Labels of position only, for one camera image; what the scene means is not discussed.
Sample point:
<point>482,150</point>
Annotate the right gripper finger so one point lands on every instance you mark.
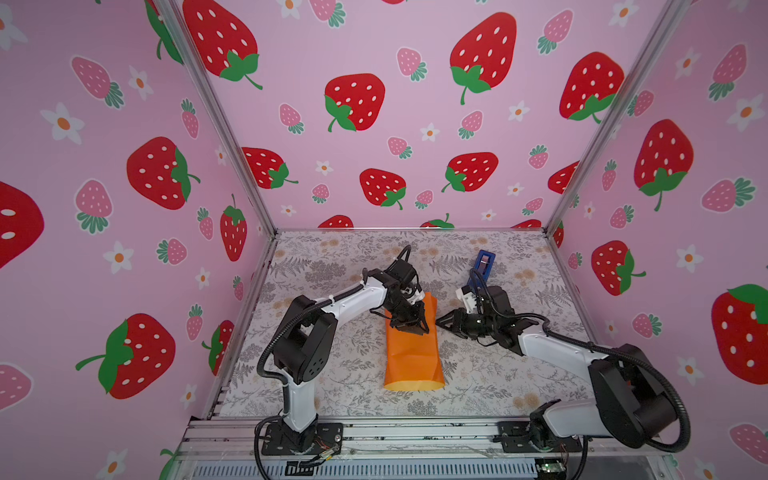
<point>457,330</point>
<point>455,318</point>

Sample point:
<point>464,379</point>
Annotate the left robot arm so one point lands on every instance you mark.
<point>301,346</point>

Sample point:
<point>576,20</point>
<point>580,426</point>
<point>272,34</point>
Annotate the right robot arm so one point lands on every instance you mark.
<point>632,401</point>

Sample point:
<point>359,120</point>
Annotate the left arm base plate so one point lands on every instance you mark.
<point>280,440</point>

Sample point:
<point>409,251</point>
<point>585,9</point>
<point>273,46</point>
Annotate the left aluminium corner post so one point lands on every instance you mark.
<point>180,35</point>

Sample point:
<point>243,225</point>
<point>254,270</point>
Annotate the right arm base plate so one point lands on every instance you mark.
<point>527,437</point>

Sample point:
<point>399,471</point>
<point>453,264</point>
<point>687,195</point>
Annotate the blue tape dispenser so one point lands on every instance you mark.
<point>480,272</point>

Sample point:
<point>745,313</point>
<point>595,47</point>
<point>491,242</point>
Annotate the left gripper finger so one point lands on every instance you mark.
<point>418,323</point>
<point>405,324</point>

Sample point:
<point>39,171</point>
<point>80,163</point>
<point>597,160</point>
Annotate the orange wrapping paper sheet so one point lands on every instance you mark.
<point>413,361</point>

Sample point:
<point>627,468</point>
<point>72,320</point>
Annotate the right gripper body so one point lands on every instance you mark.
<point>466,324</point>

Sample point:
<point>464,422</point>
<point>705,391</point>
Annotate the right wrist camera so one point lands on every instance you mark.
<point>468,297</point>

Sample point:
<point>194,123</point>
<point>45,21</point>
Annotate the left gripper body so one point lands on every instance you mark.
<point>402,308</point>

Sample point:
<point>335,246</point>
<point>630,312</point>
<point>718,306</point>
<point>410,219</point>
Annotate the aluminium front frame rail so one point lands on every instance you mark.
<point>407,448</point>

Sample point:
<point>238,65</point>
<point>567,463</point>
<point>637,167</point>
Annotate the aluminium corner post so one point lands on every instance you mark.
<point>180,35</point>
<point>663,29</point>

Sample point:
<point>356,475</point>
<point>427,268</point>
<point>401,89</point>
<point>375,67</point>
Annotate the right aluminium corner post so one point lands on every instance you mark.
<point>663,29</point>

